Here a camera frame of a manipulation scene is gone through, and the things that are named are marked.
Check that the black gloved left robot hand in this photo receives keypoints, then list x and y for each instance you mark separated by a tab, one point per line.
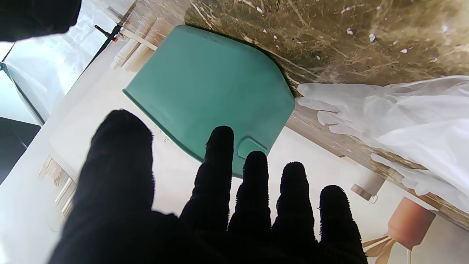
113	205

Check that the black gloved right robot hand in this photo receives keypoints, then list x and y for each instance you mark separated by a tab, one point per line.
33	16

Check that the teal plastic basket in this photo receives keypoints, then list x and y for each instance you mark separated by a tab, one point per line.
205	84

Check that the black clamp stand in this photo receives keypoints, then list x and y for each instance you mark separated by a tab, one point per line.
110	33

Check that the grey mug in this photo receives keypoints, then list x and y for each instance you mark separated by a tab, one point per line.
366	185

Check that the terracotta utensil pot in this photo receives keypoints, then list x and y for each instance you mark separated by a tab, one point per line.
410	220

